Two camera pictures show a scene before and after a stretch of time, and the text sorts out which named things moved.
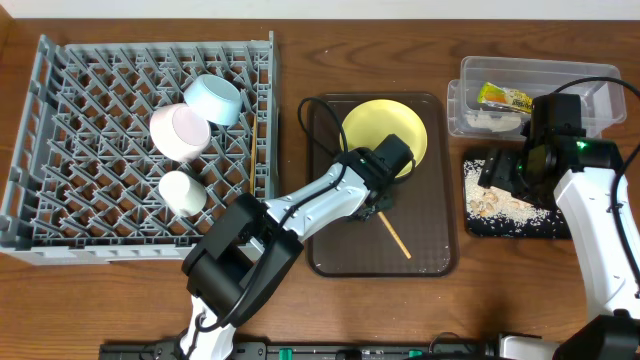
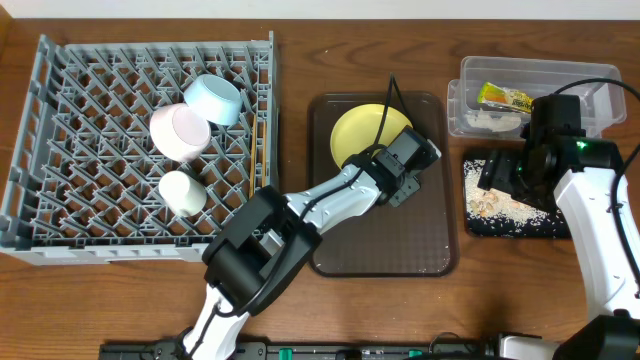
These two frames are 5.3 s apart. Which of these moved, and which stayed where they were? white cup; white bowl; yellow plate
Moved: yellow plate
Stayed: white cup; white bowl
